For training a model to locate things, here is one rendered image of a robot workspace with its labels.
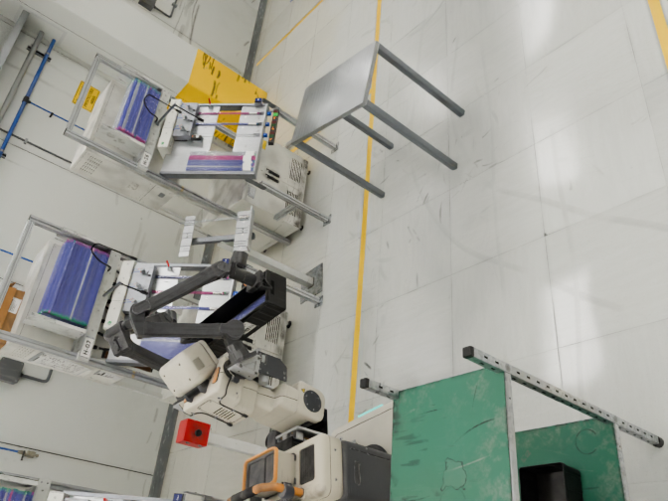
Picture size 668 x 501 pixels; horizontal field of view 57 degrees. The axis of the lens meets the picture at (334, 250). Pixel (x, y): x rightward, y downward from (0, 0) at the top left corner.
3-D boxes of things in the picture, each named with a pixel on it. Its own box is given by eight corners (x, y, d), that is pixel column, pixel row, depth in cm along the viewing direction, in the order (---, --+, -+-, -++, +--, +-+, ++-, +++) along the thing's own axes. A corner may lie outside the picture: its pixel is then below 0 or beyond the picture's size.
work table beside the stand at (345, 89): (457, 168, 380) (362, 101, 338) (380, 198, 432) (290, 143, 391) (464, 109, 397) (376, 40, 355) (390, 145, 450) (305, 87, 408)
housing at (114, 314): (142, 270, 413) (134, 259, 401) (123, 337, 388) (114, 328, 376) (131, 270, 414) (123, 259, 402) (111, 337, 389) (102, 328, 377)
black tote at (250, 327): (216, 360, 303) (196, 353, 297) (219, 329, 313) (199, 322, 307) (286, 309, 269) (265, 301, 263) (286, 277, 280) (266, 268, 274)
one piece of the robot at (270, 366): (287, 389, 267) (247, 375, 256) (251, 411, 283) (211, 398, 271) (288, 356, 277) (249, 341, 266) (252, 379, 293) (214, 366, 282)
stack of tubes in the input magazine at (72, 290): (110, 253, 393) (69, 237, 379) (86, 326, 367) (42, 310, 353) (102, 259, 402) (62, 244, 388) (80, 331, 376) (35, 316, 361)
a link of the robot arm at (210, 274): (135, 324, 244) (136, 317, 235) (127, 312, 245) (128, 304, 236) (227, 276, 265) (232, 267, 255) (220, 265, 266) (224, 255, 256)
